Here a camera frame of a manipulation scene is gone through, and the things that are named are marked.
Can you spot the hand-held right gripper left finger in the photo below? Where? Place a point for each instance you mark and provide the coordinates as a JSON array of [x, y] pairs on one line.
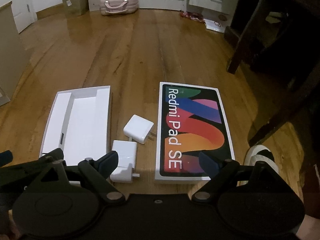
[[109, 161]]

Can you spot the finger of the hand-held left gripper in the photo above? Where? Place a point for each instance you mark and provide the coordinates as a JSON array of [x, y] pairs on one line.
[[5, 158], [25, 170]]

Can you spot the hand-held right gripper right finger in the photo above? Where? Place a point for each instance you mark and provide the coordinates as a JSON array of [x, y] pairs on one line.
[[207, 161]]

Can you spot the white charger plug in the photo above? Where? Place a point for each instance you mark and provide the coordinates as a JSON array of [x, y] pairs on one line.
[[125, 155], [138, 128]]

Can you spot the colourful printed tablet box lid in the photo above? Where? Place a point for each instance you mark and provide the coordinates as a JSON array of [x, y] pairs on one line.
[[195, 120]]

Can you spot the white box tray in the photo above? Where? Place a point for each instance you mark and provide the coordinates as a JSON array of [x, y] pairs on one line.
[[82, 125]]

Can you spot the white and black shoe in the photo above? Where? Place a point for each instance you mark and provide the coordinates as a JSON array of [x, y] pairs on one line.
[[255, 160]]

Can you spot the white flat cardboard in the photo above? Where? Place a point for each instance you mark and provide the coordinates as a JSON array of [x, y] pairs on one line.
[[215, 25]]

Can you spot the dark wooden table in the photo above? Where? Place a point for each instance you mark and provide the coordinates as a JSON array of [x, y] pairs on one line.
[[295, 55]]

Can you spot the red wrapper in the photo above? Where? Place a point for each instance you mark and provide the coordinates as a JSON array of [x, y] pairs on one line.
[[191, 15]]

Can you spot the white door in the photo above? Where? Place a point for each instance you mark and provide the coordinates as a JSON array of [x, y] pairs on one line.
[[22, 10]]

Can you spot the pink suitcase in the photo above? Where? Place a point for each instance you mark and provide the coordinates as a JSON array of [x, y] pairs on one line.
[[130, 3]]

